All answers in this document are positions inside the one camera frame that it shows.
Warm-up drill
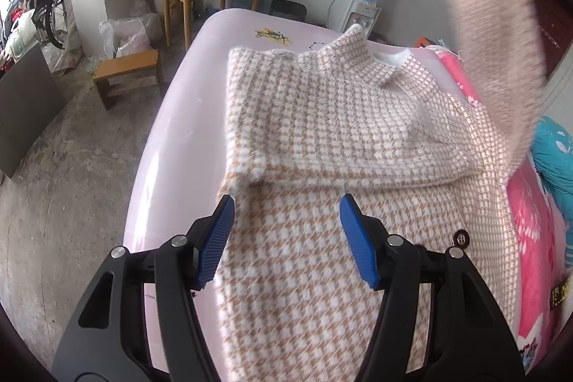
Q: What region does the clear plastic bag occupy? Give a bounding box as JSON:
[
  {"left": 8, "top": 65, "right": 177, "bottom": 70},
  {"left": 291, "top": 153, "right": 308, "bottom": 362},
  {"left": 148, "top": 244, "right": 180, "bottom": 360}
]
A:
[
  {"left": 98, "top": 19, "right": 150, "bottom": 58},
  {"left": 130, "top": 0, "right": 164, "bottom": 43}
]

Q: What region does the teal floral blanket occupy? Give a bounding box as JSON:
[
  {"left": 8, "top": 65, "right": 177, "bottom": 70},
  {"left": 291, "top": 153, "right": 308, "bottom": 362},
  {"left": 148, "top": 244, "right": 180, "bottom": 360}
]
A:
[{"left": 530, "top": 116, "right": 573, "bottom": 248}]

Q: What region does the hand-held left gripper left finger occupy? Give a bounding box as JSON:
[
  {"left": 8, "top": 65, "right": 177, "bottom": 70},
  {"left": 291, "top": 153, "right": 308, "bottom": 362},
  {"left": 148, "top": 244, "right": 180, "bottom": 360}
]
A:
[{"left": 51, "top": 194, "right": 236, "bottom": 382}]

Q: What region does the black trash bin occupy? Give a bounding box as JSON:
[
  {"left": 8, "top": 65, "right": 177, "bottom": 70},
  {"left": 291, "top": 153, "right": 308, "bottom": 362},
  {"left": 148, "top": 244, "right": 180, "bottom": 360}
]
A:
[{"left": 270, "top": 0, "right": 307, "bottom": 21}]

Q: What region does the dark flat board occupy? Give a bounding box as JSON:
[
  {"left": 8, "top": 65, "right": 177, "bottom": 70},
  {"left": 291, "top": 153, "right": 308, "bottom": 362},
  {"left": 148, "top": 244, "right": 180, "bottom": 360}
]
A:
[{"left": 0, "top": 46, "right": 61, "bottom": 179}]

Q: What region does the wheelchair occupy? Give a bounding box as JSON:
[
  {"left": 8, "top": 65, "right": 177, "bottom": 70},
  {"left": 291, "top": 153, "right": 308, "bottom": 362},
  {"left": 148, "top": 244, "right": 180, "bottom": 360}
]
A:
[{"left": 27, "top": 0, "right": 70, "bottom": 49}]

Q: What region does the pink floral blanket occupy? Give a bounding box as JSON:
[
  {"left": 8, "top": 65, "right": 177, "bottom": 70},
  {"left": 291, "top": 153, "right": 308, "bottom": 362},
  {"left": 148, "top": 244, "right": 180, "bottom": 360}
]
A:
[{"left": 414, "top": 44, "right": 570, "bottom": 382}]

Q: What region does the small wooden stool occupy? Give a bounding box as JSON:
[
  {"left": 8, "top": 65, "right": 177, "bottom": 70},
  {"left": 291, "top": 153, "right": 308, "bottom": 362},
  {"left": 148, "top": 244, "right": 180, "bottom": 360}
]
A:
[{"left": 92, "top": 49, "right": 163, "bottom": 111}]

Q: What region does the white water dispenser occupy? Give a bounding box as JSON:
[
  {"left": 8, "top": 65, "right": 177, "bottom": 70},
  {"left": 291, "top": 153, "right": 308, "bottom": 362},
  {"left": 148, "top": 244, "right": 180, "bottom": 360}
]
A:
[{"left": 336, "top": 0, "right": 383, "bottom": 38}]

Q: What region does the beige houndstooth knit sweater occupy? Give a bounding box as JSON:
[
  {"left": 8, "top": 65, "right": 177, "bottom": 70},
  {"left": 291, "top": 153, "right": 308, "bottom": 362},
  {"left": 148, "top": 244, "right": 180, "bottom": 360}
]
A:
[{"left": 210, "top": 0, "right": 553, "bottom": 382}]

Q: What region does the dark red door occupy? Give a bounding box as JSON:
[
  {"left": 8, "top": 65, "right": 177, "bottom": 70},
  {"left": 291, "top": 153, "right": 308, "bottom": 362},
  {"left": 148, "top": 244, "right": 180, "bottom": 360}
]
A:
[{"left": 530, "top": 0, "right": 573, "bottom": 78}]

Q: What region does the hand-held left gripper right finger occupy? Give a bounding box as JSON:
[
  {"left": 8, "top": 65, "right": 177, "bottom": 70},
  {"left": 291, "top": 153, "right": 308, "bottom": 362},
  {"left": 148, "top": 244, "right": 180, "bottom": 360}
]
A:
[{"left": 339, "top": 193, "right": 524, "bottom": 382}]

